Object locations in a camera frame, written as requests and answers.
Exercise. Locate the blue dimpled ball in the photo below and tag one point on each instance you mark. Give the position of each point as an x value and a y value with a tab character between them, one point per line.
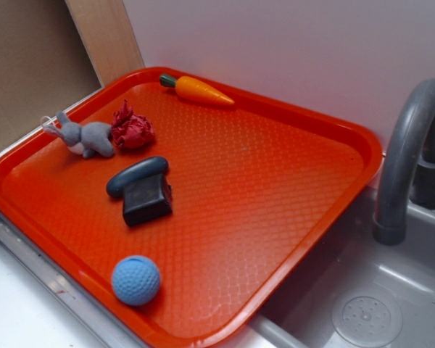
136	280

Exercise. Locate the orange toy carrot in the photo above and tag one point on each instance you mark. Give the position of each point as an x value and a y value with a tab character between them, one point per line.
195	90

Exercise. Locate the grey plastic sink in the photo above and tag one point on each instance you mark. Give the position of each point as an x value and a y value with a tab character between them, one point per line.
351	291

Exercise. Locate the dark blue oval toy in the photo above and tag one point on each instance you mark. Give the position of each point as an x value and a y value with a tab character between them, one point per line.
140	170

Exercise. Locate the orange plastic tray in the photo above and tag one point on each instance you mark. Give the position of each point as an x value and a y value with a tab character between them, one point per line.
254	187

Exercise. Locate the crumpled red paper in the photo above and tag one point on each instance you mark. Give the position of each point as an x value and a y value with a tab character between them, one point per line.
130	130

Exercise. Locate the grey plastic faucet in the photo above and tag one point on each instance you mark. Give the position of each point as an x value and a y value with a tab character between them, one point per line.
408	173

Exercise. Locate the black rectangular block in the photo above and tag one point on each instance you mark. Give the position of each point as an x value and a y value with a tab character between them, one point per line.
147	199

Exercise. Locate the grey plush bunny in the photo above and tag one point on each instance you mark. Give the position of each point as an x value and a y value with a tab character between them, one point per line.
84	140

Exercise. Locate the wooden board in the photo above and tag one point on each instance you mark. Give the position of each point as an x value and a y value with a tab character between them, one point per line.
107	35

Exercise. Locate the metal counter edge strip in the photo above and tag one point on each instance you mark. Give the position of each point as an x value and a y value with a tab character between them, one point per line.
108	330

